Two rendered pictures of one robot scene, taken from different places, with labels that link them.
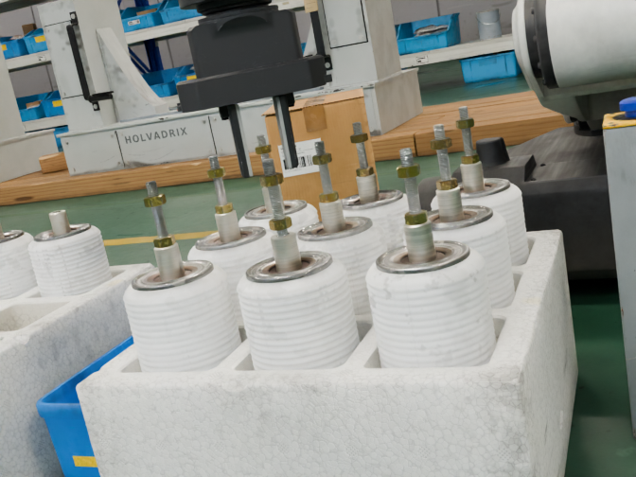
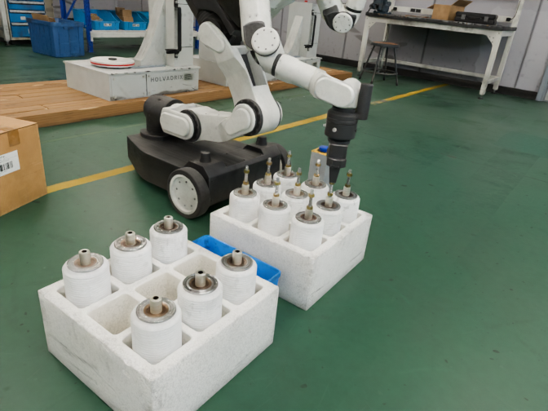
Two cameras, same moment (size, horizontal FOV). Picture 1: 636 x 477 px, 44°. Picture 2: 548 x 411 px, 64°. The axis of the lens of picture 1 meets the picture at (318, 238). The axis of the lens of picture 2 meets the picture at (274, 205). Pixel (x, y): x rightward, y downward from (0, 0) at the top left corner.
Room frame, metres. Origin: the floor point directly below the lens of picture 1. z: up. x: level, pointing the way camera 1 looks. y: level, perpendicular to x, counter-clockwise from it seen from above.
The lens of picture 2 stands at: (0.61, 1.26, 0.81)
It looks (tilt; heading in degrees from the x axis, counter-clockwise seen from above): 25 degrees down; 280
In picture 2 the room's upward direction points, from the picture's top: 6 degrees clockwise
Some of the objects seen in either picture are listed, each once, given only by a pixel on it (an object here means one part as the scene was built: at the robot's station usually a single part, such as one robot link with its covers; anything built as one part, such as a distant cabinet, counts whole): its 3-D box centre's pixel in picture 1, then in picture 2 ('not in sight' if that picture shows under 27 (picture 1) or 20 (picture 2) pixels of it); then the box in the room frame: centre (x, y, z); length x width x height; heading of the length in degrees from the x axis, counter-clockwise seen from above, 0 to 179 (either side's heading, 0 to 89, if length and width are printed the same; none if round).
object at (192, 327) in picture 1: (194, 367); (304, 245); (0.70, 0.14, 0.16); 0.10 x 0.10 x 0.18
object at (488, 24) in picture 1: (489, 25); not in sight; (5.41, -1.39, 0.35); 0.16 x 0.15 x 0.19; 64
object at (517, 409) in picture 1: (362, 378); (291, 237); (0.76, -0.02, 0.09); 0.39 x 0.39 x 0.18; 66
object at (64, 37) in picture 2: not in sight; (56, 37); (4.14, -3.43, 0.19); 0.50 x 0.41 x 0.37; 159
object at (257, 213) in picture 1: (275, 210); (245, 192); (0.92, 0.04, 0.25); 0.08 x 0.08 x 0.01
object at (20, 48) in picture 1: (21, 45); not in sight; (7.22, 2.23, 0.90); 0.50 x 0.38 x 0.21; 155
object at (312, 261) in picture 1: (289, 267); (328, 205); (0.66, 0.03, 0.25); 0.08 x 0.08 x 0.01
